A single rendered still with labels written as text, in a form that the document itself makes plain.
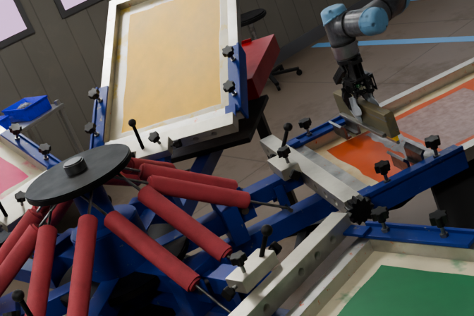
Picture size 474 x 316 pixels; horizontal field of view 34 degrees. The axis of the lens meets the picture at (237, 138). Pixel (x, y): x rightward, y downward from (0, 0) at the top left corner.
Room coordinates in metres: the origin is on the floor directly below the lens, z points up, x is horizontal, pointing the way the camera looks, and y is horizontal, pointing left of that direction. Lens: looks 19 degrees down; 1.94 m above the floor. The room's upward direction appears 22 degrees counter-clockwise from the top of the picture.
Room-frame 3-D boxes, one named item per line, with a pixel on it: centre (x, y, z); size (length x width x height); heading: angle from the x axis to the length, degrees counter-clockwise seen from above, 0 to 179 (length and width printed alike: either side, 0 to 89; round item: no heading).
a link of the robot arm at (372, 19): (2.09, -0.47, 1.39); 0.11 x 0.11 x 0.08; 37
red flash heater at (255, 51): (3.37, -0.03, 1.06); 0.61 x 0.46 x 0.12; 161
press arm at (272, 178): (2.12, -0.04, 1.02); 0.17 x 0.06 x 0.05; 101
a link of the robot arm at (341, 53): (2.16, -0.39, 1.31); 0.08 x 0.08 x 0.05
